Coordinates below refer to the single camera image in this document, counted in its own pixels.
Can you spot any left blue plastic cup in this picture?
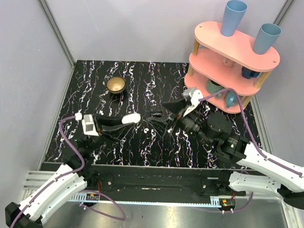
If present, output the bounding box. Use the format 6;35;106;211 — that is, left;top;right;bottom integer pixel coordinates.
220;0;248;37

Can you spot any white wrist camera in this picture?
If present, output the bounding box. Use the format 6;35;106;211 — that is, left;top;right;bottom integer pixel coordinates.
74;112;99;136
183;87;203;117

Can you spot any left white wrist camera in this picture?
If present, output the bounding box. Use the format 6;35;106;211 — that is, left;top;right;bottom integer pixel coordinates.
74;112;99;136

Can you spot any pink three-tier shelf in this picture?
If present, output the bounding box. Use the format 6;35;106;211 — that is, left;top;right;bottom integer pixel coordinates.
184;21;281;109

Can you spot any right blue plastic cup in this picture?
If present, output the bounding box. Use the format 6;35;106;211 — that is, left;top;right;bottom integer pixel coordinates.
253;23;282;55

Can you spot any brown ceramic bowl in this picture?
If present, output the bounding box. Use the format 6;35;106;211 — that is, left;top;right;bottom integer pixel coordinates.
106;76;126;94

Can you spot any blue plastic cup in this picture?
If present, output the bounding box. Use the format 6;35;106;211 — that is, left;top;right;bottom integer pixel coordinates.
253;23;282;55
220;0;248;37

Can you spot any light blue ceramic mug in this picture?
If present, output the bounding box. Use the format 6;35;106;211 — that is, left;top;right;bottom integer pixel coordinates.
224;90;242;108

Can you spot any white earbud charging case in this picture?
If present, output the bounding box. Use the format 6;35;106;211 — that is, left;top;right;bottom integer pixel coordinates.
121;113;141;124

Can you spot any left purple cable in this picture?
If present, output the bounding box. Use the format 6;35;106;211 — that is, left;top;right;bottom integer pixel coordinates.
9;113;131;228

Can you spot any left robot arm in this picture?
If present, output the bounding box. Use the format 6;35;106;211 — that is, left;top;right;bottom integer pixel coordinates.
5;112;141;228

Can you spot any green ceramic mug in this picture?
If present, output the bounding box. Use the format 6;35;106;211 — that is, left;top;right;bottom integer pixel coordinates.
206;79;224;94

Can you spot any black earbud charging case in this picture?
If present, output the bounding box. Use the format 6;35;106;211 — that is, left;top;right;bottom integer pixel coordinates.
150;110;163;118

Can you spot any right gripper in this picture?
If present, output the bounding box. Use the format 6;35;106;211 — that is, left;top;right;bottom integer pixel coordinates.
145;95;215;147

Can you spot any pink mug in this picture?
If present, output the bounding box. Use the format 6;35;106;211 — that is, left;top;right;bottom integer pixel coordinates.
222;57;234;67

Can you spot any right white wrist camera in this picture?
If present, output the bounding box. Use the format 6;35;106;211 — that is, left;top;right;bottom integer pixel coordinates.
183;87;203;117

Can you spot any dark blue mug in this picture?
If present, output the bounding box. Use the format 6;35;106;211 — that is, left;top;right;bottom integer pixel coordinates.
241;66;260;79

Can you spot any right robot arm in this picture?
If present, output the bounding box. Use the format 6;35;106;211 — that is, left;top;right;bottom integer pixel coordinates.
148;99;304;210

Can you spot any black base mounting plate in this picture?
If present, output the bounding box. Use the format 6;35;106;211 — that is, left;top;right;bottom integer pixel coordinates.
39;161;248;200

